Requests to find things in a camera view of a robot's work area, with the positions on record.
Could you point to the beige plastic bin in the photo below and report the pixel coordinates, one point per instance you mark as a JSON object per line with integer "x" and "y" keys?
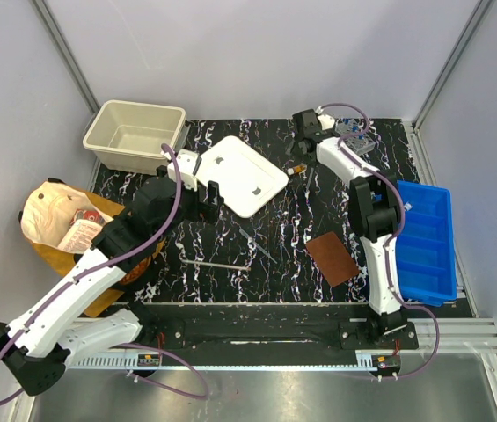
{"x": 128, "y": 136}

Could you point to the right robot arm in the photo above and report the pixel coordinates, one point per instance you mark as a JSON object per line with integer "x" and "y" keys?
{"x": 375, "y": 212}

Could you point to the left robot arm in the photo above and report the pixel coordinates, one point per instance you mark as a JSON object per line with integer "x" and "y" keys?
{"x": 37, "y": 347}

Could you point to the blue compartment tray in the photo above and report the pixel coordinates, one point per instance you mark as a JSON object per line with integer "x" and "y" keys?
{"x": 425, "y": 249}

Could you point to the white plastic lid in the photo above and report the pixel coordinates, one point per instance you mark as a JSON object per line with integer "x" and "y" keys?
{"x": 247, "y": 181}

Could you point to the orange capped vial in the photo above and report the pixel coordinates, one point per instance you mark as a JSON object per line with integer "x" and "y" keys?
{"x": 296, "y": 169}

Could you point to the thermometer with red tip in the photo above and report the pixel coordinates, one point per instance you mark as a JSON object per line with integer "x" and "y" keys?
{"x": 216, "y": 265}

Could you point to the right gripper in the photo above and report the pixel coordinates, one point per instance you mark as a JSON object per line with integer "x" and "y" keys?
{"x": 294, "y": 149}

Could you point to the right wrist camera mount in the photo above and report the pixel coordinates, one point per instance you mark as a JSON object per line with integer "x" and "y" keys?
{"x": 326, "y": 121}

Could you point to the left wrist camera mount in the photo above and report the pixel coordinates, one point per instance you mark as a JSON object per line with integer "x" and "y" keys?
{"x": 188, "y": 163}

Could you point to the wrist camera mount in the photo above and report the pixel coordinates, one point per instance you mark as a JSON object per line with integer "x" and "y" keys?
{"x": 326, "y": 121}
{"x": 188, "y": 163}

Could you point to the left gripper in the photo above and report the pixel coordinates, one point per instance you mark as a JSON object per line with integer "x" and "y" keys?
{"x": 209, "y": 211}

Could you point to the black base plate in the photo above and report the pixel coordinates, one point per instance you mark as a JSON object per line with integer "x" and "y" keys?
{"x": 345, "y": 326}

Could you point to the clear test tube rack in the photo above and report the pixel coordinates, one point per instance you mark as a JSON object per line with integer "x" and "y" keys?
{"x": 359, "y": 144}

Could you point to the cloth bag with items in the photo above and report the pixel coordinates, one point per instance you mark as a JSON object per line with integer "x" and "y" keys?
{"x": 60, "y": 221}

